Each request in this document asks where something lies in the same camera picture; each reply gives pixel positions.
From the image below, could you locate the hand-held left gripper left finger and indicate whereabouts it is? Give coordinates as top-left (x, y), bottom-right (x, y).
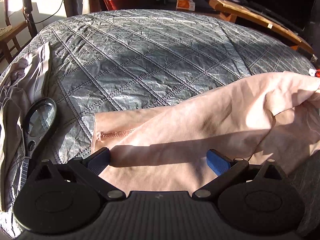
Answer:
top-left (33, 147), bottom-right (125, 201)

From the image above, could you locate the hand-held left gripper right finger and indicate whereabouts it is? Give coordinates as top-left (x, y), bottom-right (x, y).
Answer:
top-left (192, 148), bottom-right (291, 201)

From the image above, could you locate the pink garment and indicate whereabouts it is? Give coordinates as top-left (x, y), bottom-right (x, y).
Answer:
top-left (90, 70), bottom-right (320, 193)

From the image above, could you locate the black magnifying glass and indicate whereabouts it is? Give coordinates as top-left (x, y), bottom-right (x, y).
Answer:
top-left (19, 97), bottom-right (58, 188)

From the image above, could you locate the pale lilac garment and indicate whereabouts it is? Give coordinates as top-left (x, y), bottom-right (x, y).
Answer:
top-left (0, 41), bottom-right (58, 213)

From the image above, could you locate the grey quilted blanket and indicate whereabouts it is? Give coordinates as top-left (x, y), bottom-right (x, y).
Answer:
top-left (0, 9), bottom-right (320, 240)

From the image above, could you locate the wooden tv stand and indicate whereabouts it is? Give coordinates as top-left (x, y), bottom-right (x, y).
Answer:
top-left (209, 0), bottom-right (315, 54)

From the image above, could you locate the wooden chair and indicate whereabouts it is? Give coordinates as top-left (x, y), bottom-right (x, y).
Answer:
top-left (0, 0), bottom-right (32, 64)

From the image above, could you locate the red plant pot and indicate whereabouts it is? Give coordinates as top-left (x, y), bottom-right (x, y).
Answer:
top-left (103, 0), bottom-right (141, 11)

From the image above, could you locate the orange tissue box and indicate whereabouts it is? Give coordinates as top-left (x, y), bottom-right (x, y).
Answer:
top-left (176, 0), bottom-right (196, 11)

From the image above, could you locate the black standing fan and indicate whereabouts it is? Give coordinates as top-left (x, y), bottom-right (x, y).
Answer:
top-left (20, 0), bottom-right (63, 37)

